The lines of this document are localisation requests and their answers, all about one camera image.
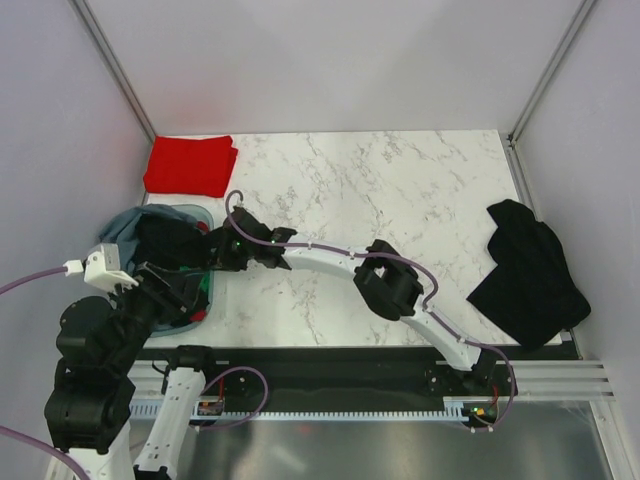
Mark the black t shirt in basket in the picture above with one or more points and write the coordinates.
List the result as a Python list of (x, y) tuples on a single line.
[(172, 244)]

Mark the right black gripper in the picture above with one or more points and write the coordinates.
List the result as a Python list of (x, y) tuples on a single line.
[(222, 259)]

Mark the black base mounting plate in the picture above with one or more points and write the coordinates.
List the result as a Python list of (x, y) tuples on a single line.
[(304, 379)]

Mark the black t shirt with logo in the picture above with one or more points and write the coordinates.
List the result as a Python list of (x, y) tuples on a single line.
[(530, 293)]

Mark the white slotted cable duct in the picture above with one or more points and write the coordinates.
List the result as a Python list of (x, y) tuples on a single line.
[(452, 411)]

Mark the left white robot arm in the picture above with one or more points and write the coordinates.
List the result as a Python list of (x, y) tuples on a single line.
[(88, 412)]

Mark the grey blue t shirt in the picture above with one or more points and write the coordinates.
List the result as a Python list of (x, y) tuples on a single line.
[(120, 230)]

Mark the right aluminium frame post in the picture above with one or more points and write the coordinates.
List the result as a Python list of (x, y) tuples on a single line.
[(569, 37)]

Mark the left aluminium frame post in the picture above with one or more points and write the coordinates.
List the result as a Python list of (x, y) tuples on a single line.
[(114, 67)]

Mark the red garment in basket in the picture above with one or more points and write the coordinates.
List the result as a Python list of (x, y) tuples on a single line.
[(198, 316)]

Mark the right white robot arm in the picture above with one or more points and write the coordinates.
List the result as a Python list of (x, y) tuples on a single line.
[(392, 287)]

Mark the green garment in basket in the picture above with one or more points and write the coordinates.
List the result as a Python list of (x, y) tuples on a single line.
[(197, 279)]

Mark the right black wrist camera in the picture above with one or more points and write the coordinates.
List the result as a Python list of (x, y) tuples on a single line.
[(247, 226)]

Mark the folded red t shirt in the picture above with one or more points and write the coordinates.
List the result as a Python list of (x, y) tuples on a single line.
[(186, 166)]

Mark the aluminium frame post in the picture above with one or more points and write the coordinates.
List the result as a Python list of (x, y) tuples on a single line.
[(114, 67), (569, 37)]

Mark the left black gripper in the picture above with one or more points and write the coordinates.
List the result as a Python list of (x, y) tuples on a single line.
[(170, 302)]

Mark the blue plastic laundry basket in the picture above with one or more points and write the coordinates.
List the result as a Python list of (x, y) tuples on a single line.
[(176, 327)]

